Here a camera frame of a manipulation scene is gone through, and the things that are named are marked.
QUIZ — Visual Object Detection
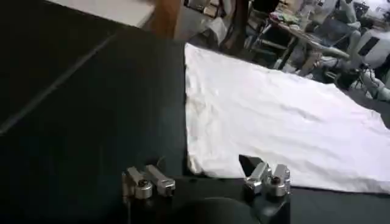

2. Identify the black tablecloth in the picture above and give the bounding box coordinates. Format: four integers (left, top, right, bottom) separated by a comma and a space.
0, 0, 390, 224

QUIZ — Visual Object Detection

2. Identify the white standing desk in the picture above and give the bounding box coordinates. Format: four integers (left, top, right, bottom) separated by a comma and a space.
268, 12, 351, 71

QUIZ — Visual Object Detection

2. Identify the open silver laptop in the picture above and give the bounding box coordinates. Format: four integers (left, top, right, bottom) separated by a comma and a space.
315, 17, 352, 47

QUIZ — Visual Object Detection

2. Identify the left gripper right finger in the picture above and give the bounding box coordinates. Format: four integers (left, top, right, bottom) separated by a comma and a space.
238, 154, 292, 198

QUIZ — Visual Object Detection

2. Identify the wooden partition panel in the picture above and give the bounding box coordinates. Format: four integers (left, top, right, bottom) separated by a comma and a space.
148, 0, 184, 40

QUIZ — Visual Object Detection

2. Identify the white humanoid robot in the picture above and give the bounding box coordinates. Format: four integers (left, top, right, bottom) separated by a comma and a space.
335, 27, 390, 103

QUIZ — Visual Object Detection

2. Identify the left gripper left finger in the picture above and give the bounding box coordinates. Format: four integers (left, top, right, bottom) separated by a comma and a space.
121, 164, 177, 200

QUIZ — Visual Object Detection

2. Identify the white side table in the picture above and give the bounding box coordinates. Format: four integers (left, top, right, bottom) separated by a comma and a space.
48, 0, 157, 29

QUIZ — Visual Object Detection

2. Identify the white shirt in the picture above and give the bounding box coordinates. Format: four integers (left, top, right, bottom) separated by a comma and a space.
183, 42, 390, 194

